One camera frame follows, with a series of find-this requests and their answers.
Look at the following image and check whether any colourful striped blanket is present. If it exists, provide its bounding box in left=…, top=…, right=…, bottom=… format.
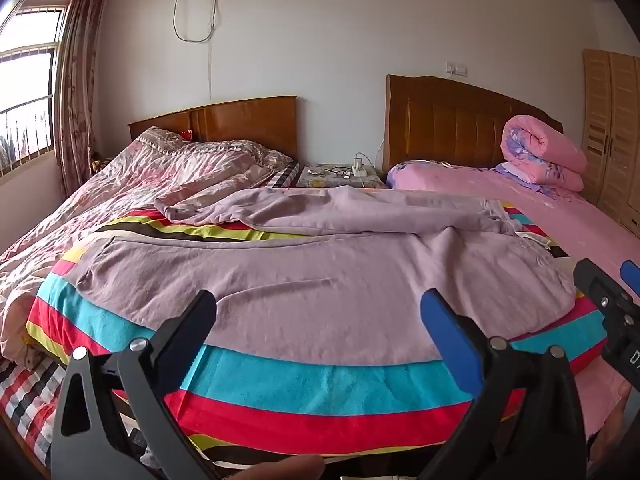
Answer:
left=25, top=200, right=608, bottom=466

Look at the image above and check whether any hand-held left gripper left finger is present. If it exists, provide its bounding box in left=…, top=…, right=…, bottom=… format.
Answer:
left=49, top=289, right=221, bottom=480

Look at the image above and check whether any pink floral quilt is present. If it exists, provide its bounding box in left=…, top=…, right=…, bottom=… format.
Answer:
left=0, top=126, right=296, bottom=371

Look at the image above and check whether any air conditioner power cable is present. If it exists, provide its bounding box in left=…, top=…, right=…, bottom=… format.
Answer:
left=172, top=0, right=219, bottom=44

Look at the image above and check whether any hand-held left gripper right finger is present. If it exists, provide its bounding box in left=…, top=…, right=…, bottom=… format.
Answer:
left=419, top=287, right=588, bottom=480

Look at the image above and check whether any pink patterned curtain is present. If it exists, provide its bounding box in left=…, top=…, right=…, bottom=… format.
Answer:
left=54, top=0, right=113, bottom=198

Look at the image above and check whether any low wooden headboard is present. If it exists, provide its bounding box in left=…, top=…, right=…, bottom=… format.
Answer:
left=128, top=94, right=299, bottom=166

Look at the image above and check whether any nightstand with floral cloth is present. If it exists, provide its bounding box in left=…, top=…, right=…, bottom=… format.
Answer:
left=299, top=162, right=388, bottom=191

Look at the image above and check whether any rolled pink quilt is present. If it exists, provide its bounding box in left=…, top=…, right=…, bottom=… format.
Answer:
left=501, top=115, right=588, bottom=192

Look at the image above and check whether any person's left hand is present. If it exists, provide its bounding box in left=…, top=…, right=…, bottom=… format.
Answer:
left=224, top=453, right=327, bottom=480

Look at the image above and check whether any tall padded wooden headboard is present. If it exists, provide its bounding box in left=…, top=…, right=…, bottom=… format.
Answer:
left=385, top=74, right=565, bottom=173

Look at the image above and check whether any window with railing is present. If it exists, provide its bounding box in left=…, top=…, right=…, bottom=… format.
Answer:
left=0, top=6, right=68, bottom=177

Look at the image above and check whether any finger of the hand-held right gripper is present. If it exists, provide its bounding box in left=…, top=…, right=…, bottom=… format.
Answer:
left=619, top=259, right=640, bottom=307
left=572, top=259, right=627, bottom=314

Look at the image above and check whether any white wall pipe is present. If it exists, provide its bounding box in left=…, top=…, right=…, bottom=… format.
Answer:
left=205, top=0, right=221, bottom=101

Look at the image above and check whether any pink bedsheet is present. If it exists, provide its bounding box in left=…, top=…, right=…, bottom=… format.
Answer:
left=386, top=160, right=640, bottom=441

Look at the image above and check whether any light wooden wardrobe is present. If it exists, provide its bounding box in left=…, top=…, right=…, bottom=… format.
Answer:
left=582, top=49, right=640, bottom=241

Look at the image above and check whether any mauve knit sweater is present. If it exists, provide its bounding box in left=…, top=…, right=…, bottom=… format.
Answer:
left=75, top=186, right=578, bottom=363

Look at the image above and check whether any purple pillow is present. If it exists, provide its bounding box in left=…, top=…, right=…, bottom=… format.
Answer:
left=492, top=162, right=556, bottom=196

